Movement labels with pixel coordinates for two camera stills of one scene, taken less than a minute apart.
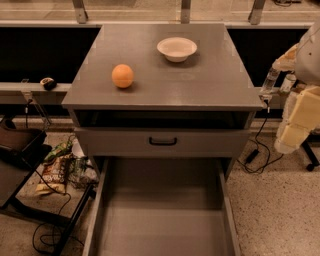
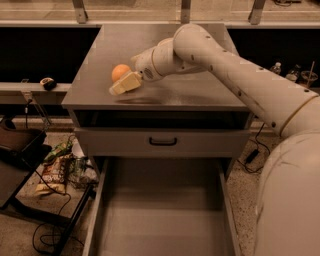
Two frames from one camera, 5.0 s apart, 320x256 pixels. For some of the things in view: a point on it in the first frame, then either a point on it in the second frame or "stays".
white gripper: (308, 61) to (144, 66)
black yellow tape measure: (48, 83) stays
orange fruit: (122, 75) stays
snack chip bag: (54, 175) stays
